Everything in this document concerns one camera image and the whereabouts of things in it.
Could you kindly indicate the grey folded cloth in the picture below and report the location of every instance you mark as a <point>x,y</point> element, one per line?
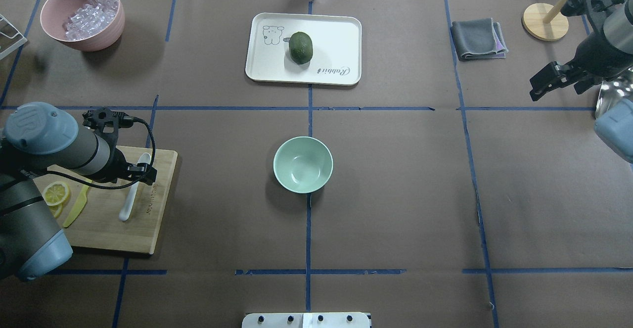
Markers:
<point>478,39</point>

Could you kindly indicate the lemon slice lower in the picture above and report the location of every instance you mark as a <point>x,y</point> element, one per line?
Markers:
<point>56,210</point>

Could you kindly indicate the lemon slice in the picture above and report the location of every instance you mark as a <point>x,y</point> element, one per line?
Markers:
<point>56,210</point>
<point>56,193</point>

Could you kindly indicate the white plastic spoon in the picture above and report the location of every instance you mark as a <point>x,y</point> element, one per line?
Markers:
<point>125,211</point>

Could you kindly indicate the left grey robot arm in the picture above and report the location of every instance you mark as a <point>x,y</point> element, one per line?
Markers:
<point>35,137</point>

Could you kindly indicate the green avocado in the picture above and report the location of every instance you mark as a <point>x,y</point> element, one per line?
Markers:
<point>301,48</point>

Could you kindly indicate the yellow plastic knife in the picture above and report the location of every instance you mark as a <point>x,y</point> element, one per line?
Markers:
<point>78,206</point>

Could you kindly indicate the clear ice cubes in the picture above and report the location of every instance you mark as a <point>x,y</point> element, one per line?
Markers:
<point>91,18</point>

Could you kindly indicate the bamboo cutting board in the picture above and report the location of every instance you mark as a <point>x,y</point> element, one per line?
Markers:
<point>98,226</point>

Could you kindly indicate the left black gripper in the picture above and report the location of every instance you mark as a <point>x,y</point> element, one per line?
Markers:
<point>116,164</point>

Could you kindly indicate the white rabbit tray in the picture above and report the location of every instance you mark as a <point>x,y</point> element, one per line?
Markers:
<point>337,41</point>

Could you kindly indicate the lemon slice upper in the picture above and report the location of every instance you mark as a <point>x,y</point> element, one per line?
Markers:
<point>56,193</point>

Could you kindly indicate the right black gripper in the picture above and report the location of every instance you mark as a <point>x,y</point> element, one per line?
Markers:
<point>595,54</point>

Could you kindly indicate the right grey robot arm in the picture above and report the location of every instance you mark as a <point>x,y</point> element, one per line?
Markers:
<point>602,57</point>

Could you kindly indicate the metal cup rack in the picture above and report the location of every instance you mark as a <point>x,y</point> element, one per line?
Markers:
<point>11,39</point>

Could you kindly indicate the pink bowl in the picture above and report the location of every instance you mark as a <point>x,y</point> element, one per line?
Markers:
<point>55,12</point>

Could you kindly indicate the light green bowl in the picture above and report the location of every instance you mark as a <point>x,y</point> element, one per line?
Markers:
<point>303,164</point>

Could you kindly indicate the wooden stand with pole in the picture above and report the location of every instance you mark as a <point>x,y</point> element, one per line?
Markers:
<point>545,22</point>

